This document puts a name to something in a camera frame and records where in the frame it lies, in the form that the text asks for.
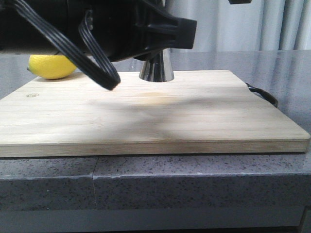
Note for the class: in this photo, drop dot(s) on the steel double jigger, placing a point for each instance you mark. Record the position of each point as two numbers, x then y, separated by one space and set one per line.
158 69

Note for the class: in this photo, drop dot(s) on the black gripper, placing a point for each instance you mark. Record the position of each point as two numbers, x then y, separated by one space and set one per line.
131 28
240 1

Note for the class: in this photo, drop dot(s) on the yellow lemon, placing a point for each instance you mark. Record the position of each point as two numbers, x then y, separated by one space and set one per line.
50 66

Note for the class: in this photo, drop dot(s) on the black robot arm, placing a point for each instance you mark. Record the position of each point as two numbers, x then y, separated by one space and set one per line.
18 36

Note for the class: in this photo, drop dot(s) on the wooden cutting board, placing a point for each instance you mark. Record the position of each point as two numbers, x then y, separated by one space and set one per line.
198 112

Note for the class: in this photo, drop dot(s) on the grey curtain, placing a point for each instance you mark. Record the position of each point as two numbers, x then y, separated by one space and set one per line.
259 25

